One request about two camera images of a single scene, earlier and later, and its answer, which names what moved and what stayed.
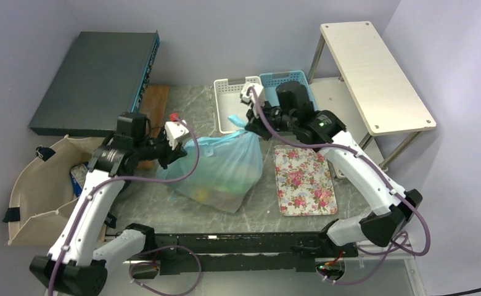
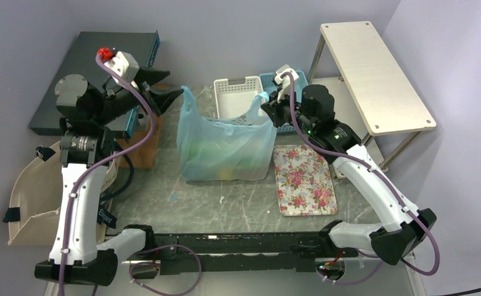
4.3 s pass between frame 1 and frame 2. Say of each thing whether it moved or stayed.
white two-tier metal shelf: stayed
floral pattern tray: stayed
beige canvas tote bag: stayed
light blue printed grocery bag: moved
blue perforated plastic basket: stayed
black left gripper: moved
